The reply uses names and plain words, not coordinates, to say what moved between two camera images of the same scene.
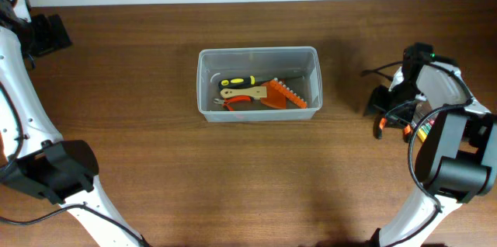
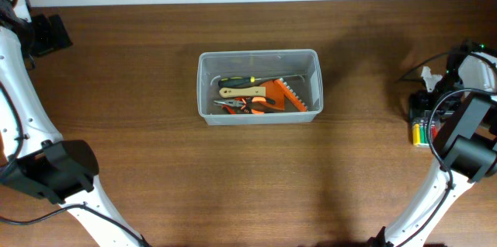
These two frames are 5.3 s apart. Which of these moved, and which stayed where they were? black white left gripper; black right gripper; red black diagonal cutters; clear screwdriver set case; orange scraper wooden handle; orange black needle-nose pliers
Moved: orange black needle-nose pliers; black right gripper; red black diagonal cutters
Stayed: clear screwdriver set case; black white left gripper; orange scraper wooden handle
